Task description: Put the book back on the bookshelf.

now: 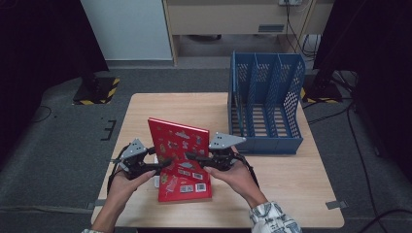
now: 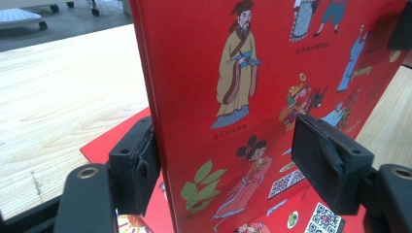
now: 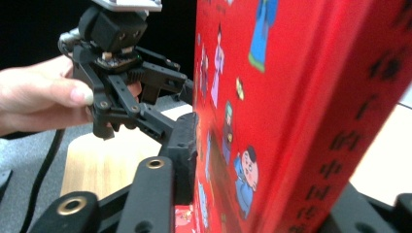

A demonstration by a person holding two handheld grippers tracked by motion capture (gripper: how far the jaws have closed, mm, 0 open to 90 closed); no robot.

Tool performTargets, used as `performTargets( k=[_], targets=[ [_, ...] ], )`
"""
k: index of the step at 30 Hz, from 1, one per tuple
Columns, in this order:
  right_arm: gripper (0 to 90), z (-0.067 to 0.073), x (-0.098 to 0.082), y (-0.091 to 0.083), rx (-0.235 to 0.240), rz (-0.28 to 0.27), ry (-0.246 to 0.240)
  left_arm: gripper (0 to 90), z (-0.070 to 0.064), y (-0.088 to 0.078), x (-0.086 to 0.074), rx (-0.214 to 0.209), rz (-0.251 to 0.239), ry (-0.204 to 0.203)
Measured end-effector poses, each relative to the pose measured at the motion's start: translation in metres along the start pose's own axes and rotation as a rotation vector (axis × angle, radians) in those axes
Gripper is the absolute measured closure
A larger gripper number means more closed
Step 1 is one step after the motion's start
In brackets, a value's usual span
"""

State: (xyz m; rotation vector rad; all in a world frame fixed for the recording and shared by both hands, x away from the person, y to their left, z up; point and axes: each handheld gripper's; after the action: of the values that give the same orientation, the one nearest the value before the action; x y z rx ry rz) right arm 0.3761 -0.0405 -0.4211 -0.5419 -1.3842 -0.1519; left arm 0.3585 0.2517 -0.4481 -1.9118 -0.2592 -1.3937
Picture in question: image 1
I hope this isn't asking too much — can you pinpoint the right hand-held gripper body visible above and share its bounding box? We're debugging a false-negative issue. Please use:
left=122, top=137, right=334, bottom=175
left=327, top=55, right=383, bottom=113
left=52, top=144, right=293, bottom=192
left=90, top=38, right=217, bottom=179
left=201, top=131, right=248, bottom=173

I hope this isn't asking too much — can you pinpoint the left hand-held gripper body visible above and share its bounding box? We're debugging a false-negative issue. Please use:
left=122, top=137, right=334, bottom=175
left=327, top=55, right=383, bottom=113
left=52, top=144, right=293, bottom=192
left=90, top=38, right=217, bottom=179
left=111, top=138, right=154, bottom=181

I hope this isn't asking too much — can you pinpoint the blue picture book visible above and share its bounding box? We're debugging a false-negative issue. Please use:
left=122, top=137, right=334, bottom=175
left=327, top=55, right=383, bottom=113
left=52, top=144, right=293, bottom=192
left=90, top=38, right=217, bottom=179
left=233, top=92, right=244, bottom=132

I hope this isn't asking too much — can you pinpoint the blue plastic file rack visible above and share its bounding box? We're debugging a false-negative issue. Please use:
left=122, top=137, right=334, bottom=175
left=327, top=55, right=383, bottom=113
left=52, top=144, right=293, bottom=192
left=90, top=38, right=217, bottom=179
left=226, top=50, right=306, bottom=155

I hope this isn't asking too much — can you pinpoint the person's right hand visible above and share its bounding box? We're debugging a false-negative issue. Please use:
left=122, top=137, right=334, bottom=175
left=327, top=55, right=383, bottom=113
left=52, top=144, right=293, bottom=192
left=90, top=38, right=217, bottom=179
left=203, top=146, right=260, bottom=200

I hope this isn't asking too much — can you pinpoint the person's left hand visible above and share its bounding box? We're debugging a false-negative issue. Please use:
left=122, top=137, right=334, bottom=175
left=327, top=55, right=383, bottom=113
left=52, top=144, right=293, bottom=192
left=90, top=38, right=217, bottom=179
left=107, top=170, right=157, bottom=209

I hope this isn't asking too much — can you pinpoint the black tape floor mark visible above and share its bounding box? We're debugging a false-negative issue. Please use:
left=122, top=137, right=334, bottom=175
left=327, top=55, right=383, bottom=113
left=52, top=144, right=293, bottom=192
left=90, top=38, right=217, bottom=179
left=100, top=119, right=117, bottom=142

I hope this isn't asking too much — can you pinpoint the grey tape piece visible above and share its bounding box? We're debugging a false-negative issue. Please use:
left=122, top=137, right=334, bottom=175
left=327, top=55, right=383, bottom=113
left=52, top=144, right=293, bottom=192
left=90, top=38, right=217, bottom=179
left=325, top=200, right=348, bottom=211
left=86, top=199, right=108, bottom=210

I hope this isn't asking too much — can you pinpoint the black stand with striped base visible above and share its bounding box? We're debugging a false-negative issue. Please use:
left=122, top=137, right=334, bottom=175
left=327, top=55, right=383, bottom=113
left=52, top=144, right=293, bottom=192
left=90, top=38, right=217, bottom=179
left=72, top=69, right=120, bottom=106
left=300, top=69, right=344, bottom=105

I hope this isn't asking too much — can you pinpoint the light wooden desk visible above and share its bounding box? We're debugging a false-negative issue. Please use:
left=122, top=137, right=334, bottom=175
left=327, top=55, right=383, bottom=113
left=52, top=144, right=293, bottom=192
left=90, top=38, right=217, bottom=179
left=161, top=0, right=336, bottom=67

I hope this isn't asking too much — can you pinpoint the black curtain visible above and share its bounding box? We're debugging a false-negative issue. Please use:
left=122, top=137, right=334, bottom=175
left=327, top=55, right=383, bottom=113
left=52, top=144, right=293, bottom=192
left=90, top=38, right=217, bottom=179
left=0, top=0, right=110, bottom=163
left=313, top=0, right=412, bottom=183

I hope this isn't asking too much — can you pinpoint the left hand-held gripper cable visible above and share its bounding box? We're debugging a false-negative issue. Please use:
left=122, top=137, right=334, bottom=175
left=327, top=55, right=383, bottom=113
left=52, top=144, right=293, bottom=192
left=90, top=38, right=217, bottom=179
left=106, top=145, right=130, bottom=195

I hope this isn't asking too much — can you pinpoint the hand-held gripper cable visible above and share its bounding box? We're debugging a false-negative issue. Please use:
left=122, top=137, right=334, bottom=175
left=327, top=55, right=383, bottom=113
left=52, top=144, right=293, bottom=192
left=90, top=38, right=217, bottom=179
left=232, top=151, right=260, bottom=188
left=106, top=145, right=130, bottom=195

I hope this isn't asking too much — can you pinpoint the right hand-held gripper cable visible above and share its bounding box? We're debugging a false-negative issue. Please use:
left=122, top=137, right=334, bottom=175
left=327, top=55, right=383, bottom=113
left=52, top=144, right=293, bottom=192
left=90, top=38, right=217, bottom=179
left=232, top=151, right=260, bottom=188

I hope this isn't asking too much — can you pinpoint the black floor cable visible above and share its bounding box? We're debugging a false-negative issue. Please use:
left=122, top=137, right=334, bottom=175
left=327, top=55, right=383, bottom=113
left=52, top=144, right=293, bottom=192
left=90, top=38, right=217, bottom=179
left=27, top=105, right=52, bottom=125
left=307, top=105, right=349, bottom=125
left=345, top=103, right=380, bottom=224
left=362, top=207, right=412, bottom=233

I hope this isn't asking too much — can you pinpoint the black hanging cable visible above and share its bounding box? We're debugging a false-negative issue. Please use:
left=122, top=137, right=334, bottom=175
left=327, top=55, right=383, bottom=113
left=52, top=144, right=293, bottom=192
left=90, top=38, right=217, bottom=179
left=285, top=4, right=322, bottom=62

